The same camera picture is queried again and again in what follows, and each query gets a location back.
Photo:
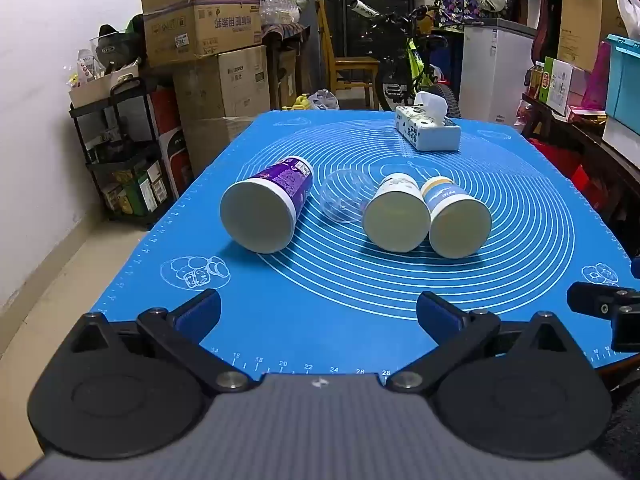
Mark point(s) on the white chest freezer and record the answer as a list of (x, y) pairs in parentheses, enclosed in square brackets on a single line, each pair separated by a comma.
[(492, 75)]

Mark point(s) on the wooden chair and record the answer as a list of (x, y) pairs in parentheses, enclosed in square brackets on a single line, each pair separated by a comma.
[(350, 67)]

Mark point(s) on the blue silicone baking mat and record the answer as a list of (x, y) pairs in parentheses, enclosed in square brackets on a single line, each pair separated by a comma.
[(350, 280)]

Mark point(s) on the black helmet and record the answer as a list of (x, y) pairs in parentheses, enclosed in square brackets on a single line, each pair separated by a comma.
[(112, 47)]

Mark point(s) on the plain brown cardboard box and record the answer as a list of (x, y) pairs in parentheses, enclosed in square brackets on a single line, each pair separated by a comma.
[(215, 142)]

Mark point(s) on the green and black bicycle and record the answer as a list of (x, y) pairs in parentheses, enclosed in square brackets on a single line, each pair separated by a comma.
[(405, 75)]

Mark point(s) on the purple paper cup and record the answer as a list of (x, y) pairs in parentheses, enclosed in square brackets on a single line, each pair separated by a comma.
[(260, 215)]

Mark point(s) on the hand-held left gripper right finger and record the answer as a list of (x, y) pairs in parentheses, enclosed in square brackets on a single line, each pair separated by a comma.
[(437, 312)]

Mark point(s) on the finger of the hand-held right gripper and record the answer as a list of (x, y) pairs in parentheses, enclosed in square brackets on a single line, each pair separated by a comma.
[(590, 300)]

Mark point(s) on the crumpled clear plastic bag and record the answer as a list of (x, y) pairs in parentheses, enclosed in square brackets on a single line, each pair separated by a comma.
[(324, 100)]

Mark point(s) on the shallow cardboard tray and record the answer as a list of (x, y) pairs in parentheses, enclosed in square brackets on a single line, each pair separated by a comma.
[(102, 87)]

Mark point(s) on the teal storage bin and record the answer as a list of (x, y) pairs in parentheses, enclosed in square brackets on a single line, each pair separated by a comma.
[(625, 80)]

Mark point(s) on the bag of clear bottles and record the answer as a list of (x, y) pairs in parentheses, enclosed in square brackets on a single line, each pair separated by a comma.
[(280, 10)]

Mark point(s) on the yellow toy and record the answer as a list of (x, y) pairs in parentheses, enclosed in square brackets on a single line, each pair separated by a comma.
[(301, 102)]

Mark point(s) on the tall cardboard box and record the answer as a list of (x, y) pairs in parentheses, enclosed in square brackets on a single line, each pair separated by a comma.
[(585, 20)]

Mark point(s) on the pink translucent bag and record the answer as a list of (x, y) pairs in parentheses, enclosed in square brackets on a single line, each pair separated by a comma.
[(595, 77)]

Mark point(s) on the white cup with blue label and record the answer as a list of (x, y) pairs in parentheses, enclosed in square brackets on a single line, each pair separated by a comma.
[(460, 230)]

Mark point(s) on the clear plastic cup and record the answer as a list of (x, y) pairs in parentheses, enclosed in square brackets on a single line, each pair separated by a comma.
[(345, 195)]

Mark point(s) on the floral patterned bag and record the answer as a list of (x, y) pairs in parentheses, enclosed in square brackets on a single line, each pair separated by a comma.
[(457, 2)]

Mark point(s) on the dark wooden side table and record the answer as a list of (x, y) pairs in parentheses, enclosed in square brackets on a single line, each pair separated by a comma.
[(590, 145)]

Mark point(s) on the red and black box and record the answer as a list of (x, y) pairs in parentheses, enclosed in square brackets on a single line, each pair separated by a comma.
[(172, 150)]

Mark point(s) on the open cardboard box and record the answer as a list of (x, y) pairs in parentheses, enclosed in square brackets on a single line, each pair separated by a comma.
[(200, 25)]

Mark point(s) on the large sealed cardboard box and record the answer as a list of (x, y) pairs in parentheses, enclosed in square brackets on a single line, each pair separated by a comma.
[(220, 82)]

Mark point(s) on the green and white carton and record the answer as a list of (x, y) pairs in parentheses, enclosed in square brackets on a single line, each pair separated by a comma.
[(557, 82)]

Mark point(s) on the white plastic bag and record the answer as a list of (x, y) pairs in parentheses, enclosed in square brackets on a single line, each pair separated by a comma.
[(629, 12)]

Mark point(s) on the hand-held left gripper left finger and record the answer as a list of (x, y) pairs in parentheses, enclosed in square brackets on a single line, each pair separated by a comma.
[(200, 312)]

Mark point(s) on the white paper cup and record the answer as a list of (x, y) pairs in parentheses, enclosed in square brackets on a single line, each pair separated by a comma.
[(396, 220)]

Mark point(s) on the black rolling shelf cart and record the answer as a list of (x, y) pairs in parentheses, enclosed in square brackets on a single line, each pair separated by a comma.
[(125, 160)]

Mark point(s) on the white tissue box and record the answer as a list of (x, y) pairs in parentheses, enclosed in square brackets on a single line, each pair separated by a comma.
[(430, 132)]

